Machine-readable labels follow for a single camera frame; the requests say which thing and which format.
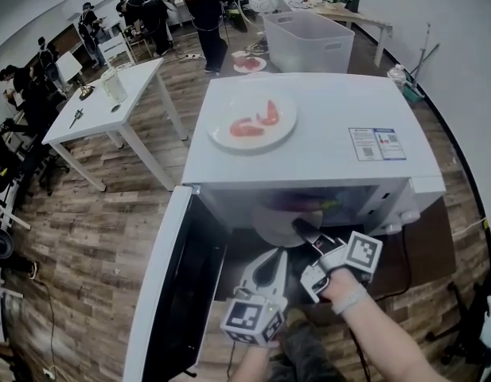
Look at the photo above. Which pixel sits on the white power strip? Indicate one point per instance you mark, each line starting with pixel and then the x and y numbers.
pixel 192 56

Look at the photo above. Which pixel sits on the white microwave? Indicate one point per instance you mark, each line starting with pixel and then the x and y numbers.
pixel 328 106

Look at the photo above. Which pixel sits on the light wooden table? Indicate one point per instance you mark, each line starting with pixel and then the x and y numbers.
pixel 348 16

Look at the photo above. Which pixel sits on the red shrimp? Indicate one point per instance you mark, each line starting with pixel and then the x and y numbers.
pixel 271 111
pixel 247 129

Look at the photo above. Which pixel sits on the small brass stand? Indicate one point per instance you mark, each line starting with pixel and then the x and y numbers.
pixel 86 92

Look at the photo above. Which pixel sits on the person's right hand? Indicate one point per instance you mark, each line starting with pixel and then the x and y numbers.
pixel 340 284

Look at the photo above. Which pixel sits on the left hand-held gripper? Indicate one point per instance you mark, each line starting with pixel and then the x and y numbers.
pixel 253 318

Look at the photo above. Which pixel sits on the white board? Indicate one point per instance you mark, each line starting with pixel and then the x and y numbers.
pixel 69 65

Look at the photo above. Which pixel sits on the red food pieces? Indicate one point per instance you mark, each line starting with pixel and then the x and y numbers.
pixel 255 63

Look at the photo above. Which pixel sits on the white plate with pink rim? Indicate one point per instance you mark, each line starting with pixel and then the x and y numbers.
pixel 241 68

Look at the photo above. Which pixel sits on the white plastic storage bin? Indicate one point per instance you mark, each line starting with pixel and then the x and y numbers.
pixel 309 46

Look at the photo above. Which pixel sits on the white table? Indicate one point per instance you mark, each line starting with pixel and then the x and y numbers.
pixel 106 114

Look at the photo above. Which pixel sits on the white plastic bag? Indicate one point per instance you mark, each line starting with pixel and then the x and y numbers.
pixel 397 76

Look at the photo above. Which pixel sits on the white chair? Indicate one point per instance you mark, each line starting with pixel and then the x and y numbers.
pixel 118 48

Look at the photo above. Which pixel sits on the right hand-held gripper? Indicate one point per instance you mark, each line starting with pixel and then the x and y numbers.
pixel 362 257

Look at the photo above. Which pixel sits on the green mop bucket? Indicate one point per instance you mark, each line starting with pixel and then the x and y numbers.
pixel 413 93

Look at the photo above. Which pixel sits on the clear measuring jug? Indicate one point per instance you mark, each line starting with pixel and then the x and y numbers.
pixel 114 86

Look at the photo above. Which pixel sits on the black chair base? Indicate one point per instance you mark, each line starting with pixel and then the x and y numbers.
pixel 464 324

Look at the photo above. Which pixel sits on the small white plate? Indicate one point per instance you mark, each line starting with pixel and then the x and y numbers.
pixel 273 225

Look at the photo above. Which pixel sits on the grey wristband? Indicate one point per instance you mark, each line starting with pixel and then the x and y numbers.
pixel 350 298

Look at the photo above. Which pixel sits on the person's left forearm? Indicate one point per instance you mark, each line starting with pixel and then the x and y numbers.
pixel 255 366

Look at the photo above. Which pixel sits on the small metal tool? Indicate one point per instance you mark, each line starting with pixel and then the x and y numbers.
pixel 76 118

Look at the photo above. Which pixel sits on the large white plate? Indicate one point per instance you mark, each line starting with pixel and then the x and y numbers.
pixel 245 110

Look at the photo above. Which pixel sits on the person's right forearm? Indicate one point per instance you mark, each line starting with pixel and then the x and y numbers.
pixel 388 344

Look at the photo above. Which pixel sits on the black round fan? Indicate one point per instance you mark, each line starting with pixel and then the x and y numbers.
pixel 0 245

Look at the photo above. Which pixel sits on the person's dark trousers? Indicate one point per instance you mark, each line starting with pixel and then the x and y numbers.
pixel 305 352

